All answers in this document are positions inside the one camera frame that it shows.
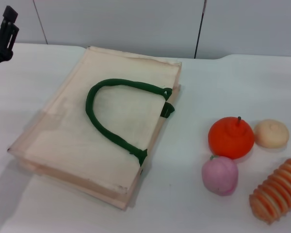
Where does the cream round toy bun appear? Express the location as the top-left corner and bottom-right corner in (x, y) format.
(254, 118), (290, 148)

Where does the orange striped toy bread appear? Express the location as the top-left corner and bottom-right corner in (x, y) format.
(248, 157), (291, 225)

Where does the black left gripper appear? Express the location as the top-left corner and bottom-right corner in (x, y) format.
(0, 6), (20, 76)

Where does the cream handbag with green handles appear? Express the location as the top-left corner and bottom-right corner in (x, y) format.
(7, 46), (182, 212)

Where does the pink toy peach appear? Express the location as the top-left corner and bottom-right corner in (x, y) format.
(201, 155), (239, 196)

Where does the orange toy fruit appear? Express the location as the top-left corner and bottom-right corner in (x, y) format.
(208, 116), (255, 160)

